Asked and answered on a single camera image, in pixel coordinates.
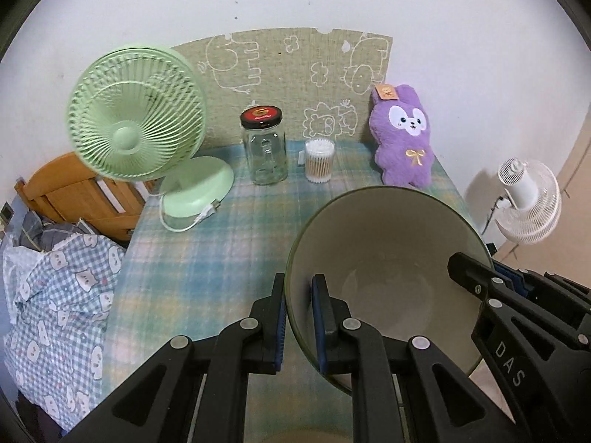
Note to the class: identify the green animal print mat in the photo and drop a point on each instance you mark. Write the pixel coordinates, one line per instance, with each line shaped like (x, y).
(286, 78)

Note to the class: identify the green desk fan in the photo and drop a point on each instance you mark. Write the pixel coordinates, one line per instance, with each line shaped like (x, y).
(124, 138)

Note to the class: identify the cotton swab container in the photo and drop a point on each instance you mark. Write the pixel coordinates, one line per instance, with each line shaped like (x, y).
(318, 161)

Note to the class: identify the blue gingham bear print bedding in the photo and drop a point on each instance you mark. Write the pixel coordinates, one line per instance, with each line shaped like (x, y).
(55, 309)

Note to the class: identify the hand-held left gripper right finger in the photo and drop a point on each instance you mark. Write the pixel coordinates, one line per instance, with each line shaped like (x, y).
(319, 332)

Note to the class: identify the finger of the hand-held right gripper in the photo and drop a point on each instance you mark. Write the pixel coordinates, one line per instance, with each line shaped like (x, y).
(475, 281)
(510, 279)

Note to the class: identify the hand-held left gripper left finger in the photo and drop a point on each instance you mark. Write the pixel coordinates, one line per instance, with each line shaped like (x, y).
(280, 332)

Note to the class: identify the blue plaid tablecloth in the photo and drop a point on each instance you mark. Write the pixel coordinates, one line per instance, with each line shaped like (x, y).
(207, 263)

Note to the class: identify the wooden chair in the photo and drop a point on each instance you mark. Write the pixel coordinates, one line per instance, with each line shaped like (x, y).
(78, 198)

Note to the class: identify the large grey bowl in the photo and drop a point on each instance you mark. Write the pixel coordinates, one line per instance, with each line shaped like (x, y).
(392, 240)

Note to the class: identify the purple plush bunny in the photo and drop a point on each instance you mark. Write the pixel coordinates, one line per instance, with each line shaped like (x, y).
(406, 157)

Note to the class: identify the white standing fan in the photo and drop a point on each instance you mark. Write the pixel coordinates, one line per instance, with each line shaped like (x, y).
(531, 212)

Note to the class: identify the glass jar with dark lid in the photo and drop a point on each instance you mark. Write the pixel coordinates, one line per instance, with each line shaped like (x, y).
(263, 157)

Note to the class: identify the grey cloth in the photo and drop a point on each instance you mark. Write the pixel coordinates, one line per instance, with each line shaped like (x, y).
(41, 230)

